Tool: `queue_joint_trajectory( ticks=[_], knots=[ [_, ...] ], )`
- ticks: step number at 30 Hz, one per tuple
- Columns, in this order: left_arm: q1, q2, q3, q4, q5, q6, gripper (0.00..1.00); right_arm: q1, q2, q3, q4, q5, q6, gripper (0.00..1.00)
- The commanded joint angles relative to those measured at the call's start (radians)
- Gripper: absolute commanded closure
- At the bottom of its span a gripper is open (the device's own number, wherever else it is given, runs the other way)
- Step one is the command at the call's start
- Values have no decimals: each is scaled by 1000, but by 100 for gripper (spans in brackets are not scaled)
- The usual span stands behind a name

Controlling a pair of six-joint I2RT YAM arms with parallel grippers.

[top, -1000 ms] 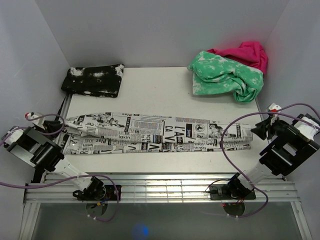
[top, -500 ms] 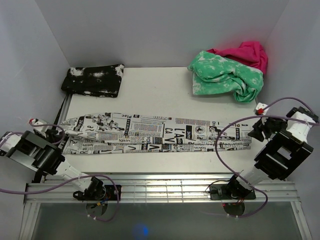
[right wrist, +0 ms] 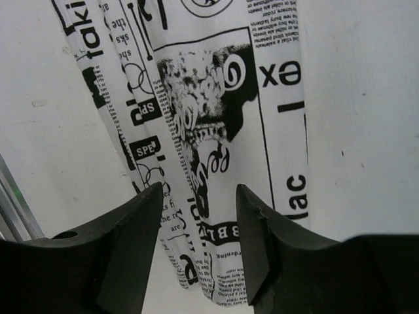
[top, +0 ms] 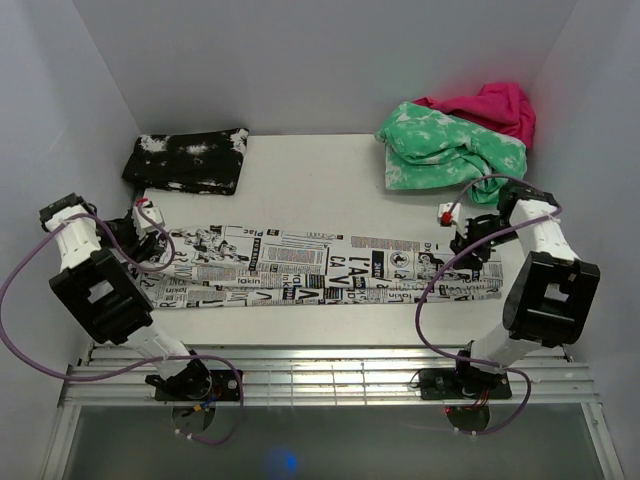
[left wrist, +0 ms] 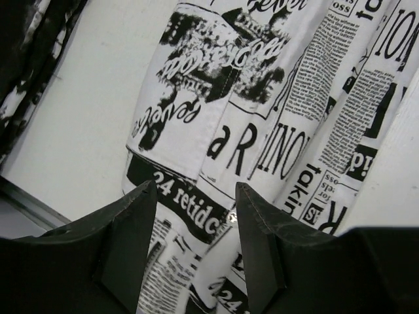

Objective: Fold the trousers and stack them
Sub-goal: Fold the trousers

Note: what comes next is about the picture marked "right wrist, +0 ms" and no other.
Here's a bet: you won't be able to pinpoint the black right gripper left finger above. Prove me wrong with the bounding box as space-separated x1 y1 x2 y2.
1 183 163 313

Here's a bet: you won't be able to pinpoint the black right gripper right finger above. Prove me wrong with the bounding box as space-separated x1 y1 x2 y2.
236 184 418 313

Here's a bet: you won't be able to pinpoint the newspaper print trousers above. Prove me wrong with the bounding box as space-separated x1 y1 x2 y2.
52 1 309 307

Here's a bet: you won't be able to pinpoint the aluminium rail frame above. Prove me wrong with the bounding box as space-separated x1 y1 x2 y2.
1 156 45 242

